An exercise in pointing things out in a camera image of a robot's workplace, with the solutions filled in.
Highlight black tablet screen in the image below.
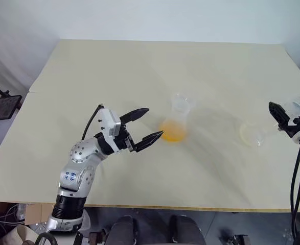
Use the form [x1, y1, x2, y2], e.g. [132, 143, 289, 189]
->
[0, 94, 22, 123]

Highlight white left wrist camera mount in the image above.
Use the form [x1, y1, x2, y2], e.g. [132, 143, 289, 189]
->
[97, 108, 122, 137]

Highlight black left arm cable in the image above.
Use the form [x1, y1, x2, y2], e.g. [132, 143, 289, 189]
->
[82, 103, 105, 140]

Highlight dark brown block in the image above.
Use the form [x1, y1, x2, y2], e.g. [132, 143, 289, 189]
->
[88, 231, 107, 245]

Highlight small clear glass flask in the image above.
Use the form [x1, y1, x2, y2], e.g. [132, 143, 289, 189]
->
[157, 92, 197, 144]

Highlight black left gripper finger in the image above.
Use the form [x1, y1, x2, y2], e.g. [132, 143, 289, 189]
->
[133, 130, 165, 154]
[119, 108, 150, 126]

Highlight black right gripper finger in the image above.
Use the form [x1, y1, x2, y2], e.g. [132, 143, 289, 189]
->
[268, 101, 293, 131]

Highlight brown cardboard piece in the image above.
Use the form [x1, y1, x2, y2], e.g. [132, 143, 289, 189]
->
[24, 203, 55, 227]

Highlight dark grey rounded shape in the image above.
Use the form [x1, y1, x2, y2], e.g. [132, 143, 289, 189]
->
[170, 215, 205, 245]
[106, 215, 137, 245]

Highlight clear plastic bag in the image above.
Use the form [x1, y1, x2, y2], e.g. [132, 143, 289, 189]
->
[77, 211, 91, 230]

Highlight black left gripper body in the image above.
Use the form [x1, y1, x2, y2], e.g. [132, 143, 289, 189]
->
[111, 124, 137, 154]

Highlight large clear glass flask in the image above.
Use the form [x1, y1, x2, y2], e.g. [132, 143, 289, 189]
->
[239, 95, 300, 148]

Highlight thin white cables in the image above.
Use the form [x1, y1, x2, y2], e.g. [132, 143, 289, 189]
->
[0, 200, 25, 225]

